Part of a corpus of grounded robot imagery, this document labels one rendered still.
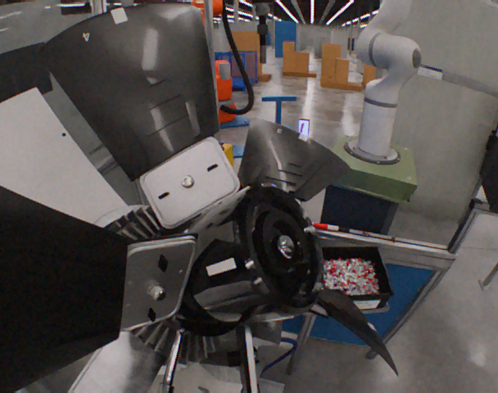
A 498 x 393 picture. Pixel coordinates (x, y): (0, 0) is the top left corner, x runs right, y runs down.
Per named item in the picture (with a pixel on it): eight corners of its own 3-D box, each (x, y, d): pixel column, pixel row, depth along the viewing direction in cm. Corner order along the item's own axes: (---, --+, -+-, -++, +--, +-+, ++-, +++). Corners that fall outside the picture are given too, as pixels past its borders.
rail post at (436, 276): (365, 359, 112) (436, 270, 68) (366, 352, 116) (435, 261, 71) (373, 359, 111) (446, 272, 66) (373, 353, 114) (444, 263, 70)
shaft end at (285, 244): (277, 252, 21) (282, 250, 20) (278, 231, 22) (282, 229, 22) (292, 262, 22) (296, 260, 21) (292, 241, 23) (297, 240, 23)
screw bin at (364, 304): (304, 313, 58) (308, 298, 54) (301, 262, 72) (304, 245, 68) (385, 309, 57) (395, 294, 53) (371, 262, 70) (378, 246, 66)
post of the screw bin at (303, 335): (286, 375, 110) (314, 292, 64) (286, 369, 113) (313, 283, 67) (292, 375, 110) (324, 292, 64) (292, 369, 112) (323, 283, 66)
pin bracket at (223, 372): (197, 363, 38) (232, 367, 33) (213, 341, 43) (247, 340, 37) (219, 381, 39) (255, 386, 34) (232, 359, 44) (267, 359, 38)
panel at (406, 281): (224, 314, 130) (206, 223, 92) (224, 313, 131) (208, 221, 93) (373, 349, 107) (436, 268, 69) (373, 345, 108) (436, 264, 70)
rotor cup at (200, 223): (125, 311, 21) (205, 300, 13) (167, 196, 30) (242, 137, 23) (237, 348, 28) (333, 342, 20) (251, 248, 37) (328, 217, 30)
